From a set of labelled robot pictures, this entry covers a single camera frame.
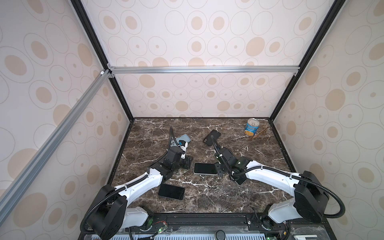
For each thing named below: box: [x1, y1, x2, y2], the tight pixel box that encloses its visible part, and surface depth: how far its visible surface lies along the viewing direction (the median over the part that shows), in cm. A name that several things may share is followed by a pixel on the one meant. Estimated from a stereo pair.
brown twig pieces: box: [250, 126, 270, 140], surface depth 115 cm
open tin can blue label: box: [244, 117, 260, 137], surface depth 107 cm
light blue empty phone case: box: [176, 134, 191, 144], surface depth 111 cm
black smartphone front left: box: [158, 183, 185, 200], surface depth 86 cm
